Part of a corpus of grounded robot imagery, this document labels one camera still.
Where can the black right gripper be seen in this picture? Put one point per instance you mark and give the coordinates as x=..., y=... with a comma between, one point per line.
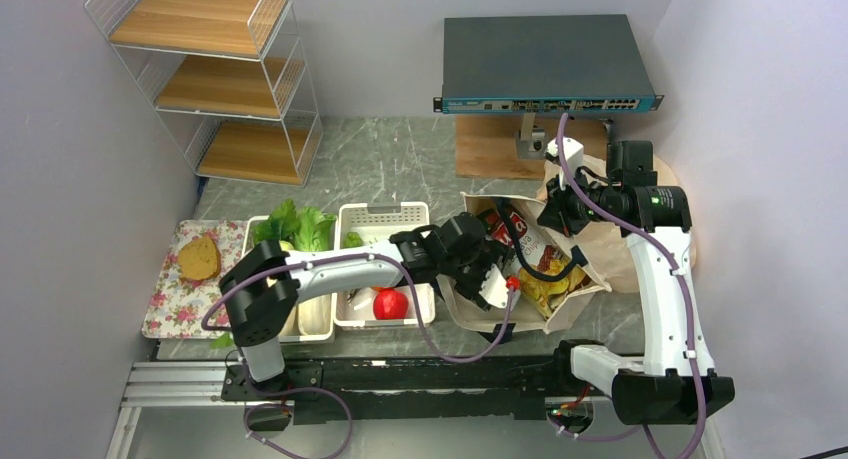
x=557, y=213

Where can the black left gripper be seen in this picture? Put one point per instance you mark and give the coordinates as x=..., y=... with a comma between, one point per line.
x=496, y=253

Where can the red chips snack bag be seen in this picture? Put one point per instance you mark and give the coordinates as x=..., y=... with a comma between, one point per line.
x=541, y=255

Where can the orange plastic grocery bag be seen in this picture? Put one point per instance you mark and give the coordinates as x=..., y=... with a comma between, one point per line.
x=601, y=242

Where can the red pepper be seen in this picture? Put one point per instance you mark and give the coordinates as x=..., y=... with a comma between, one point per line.
x=390, y=304

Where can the green lettuce leaf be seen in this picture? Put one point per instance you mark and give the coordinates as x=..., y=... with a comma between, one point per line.
x=315, y=231

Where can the large white daikon radish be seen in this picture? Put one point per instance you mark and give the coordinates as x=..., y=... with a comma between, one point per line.
x=281, y=225

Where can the brown bread slice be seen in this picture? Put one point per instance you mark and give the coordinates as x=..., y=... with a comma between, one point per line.
x=199, y=259

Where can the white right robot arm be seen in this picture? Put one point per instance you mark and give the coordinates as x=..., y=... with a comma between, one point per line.
x=675, y=382

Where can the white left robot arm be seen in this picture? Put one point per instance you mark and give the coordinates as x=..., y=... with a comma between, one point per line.
x=264, y=287

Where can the wooden board with metal stand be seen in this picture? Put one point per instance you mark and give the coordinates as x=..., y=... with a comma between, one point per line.
x=485, y=146

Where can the right white plastic basket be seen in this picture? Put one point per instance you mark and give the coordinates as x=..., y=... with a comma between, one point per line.
x=373, y=223

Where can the white plastic basket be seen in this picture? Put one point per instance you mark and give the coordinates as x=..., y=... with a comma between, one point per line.
x=311, y=322
x=373, y=223

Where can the left white plastic basket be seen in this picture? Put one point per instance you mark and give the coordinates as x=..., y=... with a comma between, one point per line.
x=311, y=322

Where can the floral pattern tray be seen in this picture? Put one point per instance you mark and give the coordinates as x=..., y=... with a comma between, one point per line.
x=177, y=305

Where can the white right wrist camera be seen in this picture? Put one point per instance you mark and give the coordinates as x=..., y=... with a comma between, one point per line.
x=569, y=154

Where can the dark grey network switch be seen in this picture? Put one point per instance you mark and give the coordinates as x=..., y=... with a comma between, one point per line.
x=588, y=64

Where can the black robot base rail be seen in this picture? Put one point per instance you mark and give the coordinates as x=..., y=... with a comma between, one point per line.
x=314, y=391

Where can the white wire wooden shelf rack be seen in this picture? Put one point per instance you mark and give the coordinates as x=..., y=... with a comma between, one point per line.
x=228, y=80

